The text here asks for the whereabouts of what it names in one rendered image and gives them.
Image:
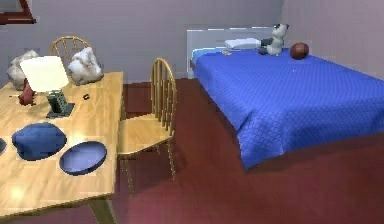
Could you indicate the wooden spindle-back chair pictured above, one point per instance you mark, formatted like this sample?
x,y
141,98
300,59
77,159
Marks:
x,y
68,45
143,133

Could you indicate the small orange flat object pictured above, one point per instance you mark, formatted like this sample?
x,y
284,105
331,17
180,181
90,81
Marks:
x,y
226,52

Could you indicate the white pillow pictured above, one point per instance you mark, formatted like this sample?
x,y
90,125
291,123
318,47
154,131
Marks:
x,y
242,43

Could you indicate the bed with blue cover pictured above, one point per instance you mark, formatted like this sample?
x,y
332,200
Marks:
x,y
286,96

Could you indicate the light wooden table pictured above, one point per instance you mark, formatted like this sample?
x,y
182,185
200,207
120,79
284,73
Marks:
x,y
93,110

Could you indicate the white and grey teddy bear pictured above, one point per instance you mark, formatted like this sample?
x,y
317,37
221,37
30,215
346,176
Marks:
x,y
276,41

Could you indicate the white crumpled lump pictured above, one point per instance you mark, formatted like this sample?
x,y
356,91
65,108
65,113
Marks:
x,y
85,68
18,70

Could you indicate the dark blue plate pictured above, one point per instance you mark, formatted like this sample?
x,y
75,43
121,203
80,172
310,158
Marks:
x,y
83,158

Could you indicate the brown ball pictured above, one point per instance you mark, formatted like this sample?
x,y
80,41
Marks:
x,y
299,50

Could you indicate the cream shade table lamp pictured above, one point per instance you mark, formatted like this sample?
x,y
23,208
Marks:
x,y
45,73

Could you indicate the dark blue bowl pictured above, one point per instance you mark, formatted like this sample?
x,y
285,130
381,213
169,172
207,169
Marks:
x,y
38,141

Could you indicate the dark red figurine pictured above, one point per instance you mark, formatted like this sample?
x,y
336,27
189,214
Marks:
x,y
26,96

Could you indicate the dark red framed picture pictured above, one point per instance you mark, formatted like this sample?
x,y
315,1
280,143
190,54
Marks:
x,y
16,15

